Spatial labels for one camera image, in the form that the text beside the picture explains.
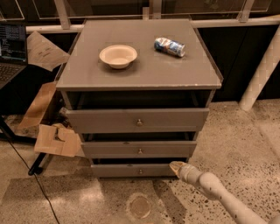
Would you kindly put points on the white diagonal post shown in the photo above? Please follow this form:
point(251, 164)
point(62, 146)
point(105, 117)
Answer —
point(262, 74)

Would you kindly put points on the grey middle drawer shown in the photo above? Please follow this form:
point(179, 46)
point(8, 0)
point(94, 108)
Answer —
point(142, 149)

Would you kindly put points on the crushed blue white can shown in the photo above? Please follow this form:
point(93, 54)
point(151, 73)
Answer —
point(169, 46)

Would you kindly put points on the black desk leg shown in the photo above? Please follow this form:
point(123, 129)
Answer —
point(8, 135)

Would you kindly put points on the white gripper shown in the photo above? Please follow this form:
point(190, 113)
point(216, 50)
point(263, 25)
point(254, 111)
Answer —
point(185, 172)

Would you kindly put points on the grey drawer cabinet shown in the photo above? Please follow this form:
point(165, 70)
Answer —
point(154, 80)

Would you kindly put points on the black laptop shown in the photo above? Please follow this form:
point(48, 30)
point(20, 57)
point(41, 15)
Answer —
point(13, 51)

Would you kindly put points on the torn cardboard piece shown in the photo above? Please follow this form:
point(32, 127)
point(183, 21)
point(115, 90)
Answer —
point(58, 141)

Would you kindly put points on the grey drawer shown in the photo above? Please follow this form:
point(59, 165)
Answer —
point(132, 170)
point(137, 120)
point(142, 149)

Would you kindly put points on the paper sheet on desk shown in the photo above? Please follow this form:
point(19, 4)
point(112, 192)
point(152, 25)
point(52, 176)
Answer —
point(44, 53)

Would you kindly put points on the grey top drawer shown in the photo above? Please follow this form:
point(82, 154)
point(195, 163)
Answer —
point(137, 120)

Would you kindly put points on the white railing bar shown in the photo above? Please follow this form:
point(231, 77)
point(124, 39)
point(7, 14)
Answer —
point(212, 23)

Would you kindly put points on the brown cardboard flap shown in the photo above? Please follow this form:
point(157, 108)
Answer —
point(37, 110)

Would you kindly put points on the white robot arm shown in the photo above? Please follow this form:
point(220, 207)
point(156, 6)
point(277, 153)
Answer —
point(209, 185)

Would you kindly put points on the white paper bowl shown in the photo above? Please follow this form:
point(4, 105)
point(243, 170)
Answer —
point(118, 56)

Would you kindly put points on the grey bottom drawer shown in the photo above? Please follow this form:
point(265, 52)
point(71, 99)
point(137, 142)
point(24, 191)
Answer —
point(132, 170)

